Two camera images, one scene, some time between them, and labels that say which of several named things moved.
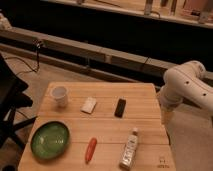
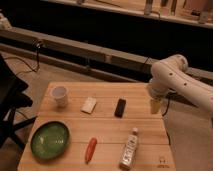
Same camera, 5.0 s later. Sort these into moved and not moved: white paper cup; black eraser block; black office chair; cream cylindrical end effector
Moved: cream cylindrical end effector
Not moved: white paper cup; black office chair; black eraser block
